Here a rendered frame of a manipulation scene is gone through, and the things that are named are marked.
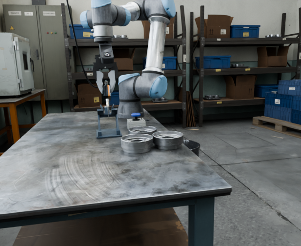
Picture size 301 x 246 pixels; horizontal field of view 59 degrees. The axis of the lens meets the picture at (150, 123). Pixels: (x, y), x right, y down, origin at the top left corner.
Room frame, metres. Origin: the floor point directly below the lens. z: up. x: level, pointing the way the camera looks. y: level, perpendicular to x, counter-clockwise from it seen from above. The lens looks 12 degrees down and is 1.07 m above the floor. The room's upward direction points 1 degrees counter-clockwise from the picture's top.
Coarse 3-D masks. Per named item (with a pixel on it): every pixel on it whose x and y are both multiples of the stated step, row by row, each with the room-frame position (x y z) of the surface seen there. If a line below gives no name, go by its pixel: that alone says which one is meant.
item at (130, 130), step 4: (132, 128) 0.99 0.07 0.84; (136, 128) 1.00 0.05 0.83; (140, 128) 1.01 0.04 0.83; (144, 128) 1.01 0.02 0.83; (148, 128) 1.01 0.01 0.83; (152, 128) 0.99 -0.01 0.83; (156, 128) 0.96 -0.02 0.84; (128, 132) 0.95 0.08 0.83; (132, 132) 0.92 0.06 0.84; (136, 132) 0.91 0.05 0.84; (140, 132) 0.91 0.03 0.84; (144, 132) 0.91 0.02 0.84; (148, 132) 0.91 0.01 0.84; (152, 132) 0.92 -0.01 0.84
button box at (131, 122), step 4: (128, 120) 1.11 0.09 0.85; (132, 120) 1.11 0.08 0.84; (136, 120) 1.10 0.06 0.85; (140, 120) 1.11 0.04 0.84; (144, 120) 1.10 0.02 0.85; (128, 124) 1.09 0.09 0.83; (132, 124) 1.08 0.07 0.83; (136, 124) 1.08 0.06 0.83; (140, 124) 1.08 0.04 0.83; (144, 124) 1.09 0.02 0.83; (128, 128) 1.10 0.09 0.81
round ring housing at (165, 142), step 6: (156, 132) 0.90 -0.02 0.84; (162, 132) 0.92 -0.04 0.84; (168, 132) 0.92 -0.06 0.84; (174, 132) 0.91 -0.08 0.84; (180, 132) 0.89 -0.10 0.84; (156, 138) 0.84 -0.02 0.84; (162, 138) 0.82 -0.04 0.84; (168, 138) 0.82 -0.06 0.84; (174, 138) 0.82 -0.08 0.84; (180, 138) 0.84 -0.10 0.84; (156, 144) 0.84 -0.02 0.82; (162, 144) 0.82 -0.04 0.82; (168, 144) 0.82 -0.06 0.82; (174, 144) 0.82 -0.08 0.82; (180, 144) 0.85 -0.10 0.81
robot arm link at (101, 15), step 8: (96, 0) 1.05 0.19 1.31; (104, 0) 1.05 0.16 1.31; (96, 8) 1.05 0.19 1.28; (104, 8) 1.05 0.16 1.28; (112, 8) 1.08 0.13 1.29; (96, 16) 1.05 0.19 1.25; (104, 16) 1.05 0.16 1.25; (112, 16) 1.08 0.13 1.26; (96, 24) 1.05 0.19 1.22; (104, 24) 1.05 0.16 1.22
